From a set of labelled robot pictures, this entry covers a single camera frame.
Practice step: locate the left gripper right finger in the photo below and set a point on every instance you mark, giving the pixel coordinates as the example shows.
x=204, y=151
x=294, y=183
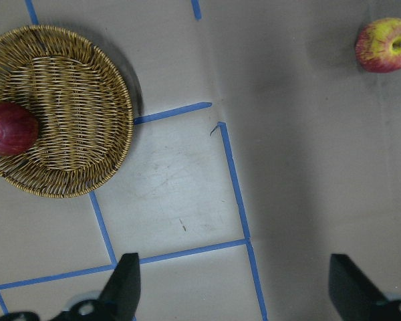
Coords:
x=354, y=296

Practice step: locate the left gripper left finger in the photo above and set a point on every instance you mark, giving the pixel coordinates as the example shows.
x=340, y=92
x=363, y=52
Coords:
x=106, y=292

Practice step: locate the yellow-red apple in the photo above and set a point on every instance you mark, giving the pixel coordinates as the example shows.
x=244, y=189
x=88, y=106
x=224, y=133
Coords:
x=378, y=46

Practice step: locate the woven wicker basket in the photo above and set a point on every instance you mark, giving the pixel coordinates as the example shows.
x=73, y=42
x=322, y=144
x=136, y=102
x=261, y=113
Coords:
x=81, y=102

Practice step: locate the dark red apple in basket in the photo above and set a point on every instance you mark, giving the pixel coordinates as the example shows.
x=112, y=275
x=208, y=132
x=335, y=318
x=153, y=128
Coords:
x=19, y=129

